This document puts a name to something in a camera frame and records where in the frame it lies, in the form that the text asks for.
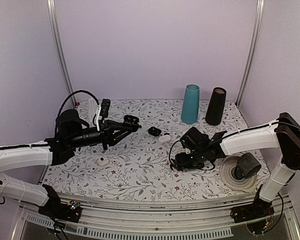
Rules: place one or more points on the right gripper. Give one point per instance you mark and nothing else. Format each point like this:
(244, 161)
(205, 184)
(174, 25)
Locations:
(182, 163)

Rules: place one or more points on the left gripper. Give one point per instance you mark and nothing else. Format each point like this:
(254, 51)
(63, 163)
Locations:
(107, 132)

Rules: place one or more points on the black round earbud case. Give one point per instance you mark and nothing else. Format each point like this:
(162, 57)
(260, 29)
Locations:
(131, 122)

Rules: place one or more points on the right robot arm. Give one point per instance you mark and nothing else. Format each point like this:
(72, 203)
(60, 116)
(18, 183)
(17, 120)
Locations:
(282, 133)

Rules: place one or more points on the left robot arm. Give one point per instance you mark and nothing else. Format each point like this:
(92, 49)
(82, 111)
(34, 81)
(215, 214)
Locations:
(72, 133)

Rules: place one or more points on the white case with black earbud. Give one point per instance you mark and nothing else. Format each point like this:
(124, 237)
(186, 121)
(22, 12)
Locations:
(102, 162)

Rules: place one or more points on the open black earbud case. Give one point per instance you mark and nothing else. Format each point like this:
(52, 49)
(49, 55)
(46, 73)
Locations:
(154, 131)

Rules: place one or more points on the white oval earbud case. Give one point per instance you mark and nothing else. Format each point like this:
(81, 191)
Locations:
(164, 138)

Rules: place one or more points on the white ribbed vase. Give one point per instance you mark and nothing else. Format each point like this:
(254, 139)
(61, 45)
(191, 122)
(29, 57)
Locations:
(91, 110)

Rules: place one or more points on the beige ribbed plate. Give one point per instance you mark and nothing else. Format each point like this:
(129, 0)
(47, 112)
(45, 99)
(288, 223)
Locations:
(227, 176)

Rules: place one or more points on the floral table mat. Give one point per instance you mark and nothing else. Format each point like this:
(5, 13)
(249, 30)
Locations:
(133, 173)

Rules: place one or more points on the teal vase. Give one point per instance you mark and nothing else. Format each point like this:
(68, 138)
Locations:
(190, 107)

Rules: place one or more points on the black vase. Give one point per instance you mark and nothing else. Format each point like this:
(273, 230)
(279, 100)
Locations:
(216, 106)

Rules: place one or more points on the dark grey mug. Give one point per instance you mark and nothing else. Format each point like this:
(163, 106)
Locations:
(246, 167)

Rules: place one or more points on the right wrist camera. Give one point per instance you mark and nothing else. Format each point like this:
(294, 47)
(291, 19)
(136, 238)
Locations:
(194, 140)

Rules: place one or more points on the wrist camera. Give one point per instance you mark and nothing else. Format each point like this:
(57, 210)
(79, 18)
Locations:
(194, 140)
(102, 112)

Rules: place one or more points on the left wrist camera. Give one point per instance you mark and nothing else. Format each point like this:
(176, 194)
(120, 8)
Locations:
(102, 112)

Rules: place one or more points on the front aluminium rail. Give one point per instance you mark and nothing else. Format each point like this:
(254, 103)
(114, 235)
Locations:
(204, 219)

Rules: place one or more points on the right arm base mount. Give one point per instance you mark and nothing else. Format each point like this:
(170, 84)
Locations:
(248, 212)

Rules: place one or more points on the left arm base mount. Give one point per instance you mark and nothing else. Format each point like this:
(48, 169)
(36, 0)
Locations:
(70, 211)

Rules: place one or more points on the left aluminium frame post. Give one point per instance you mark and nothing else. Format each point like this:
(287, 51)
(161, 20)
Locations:
(52, 13)

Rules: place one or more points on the aluminium frame post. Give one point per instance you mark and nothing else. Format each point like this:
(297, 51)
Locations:
(258, 18)
(52, 13)

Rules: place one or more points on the right aluminium frame post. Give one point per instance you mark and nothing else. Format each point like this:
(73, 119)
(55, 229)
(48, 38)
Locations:
(258, 18)

